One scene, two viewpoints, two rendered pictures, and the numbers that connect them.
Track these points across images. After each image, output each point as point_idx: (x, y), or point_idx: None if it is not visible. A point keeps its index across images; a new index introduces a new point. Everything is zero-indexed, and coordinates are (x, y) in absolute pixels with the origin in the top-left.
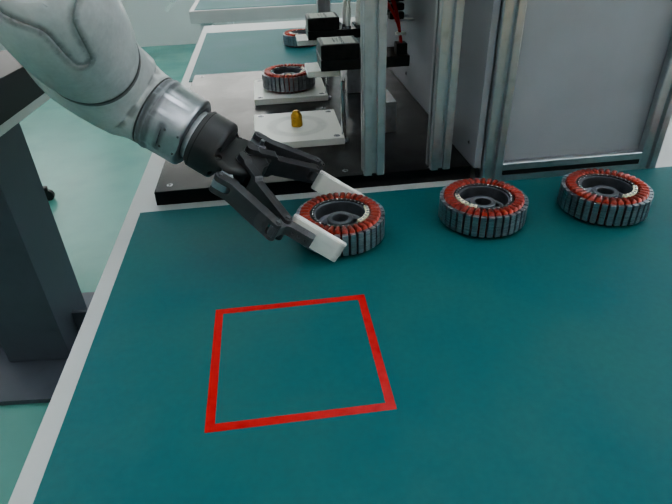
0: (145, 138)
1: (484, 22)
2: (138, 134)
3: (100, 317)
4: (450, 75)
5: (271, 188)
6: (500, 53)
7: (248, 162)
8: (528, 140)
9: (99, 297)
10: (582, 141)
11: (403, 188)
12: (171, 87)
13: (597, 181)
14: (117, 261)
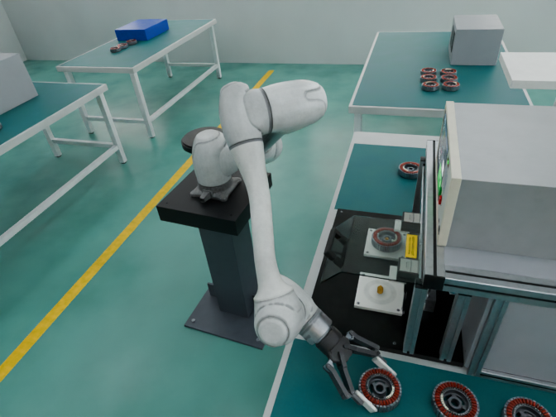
0: (301, 335)
1: (479, 314)
2: (299, 333)
3: (271, 409)
4: (455, 331)
5: (355, 342)
6: (483, 334)
7: (342, 357)
8: (499, 365)
9: (272, 395)
10: (534, 374)
11: (422, 363)
12: (316, 319)
13: (529, 409)
14: (281, 372)
